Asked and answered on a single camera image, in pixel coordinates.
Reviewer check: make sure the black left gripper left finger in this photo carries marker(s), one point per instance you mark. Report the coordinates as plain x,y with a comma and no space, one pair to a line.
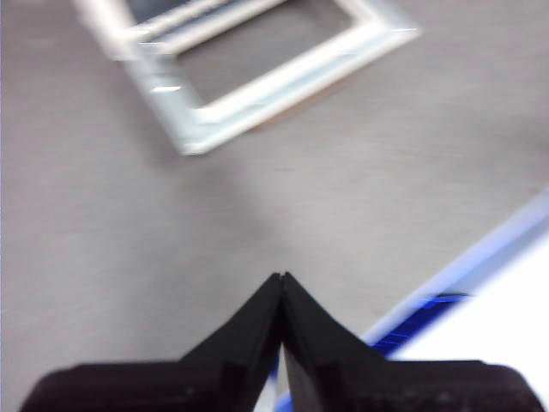
150,386

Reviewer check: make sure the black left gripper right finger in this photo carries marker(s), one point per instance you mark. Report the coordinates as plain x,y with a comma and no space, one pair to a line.
407,386

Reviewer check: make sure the blue table edge strip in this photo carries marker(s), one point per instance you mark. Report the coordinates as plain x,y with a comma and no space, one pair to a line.
472,262

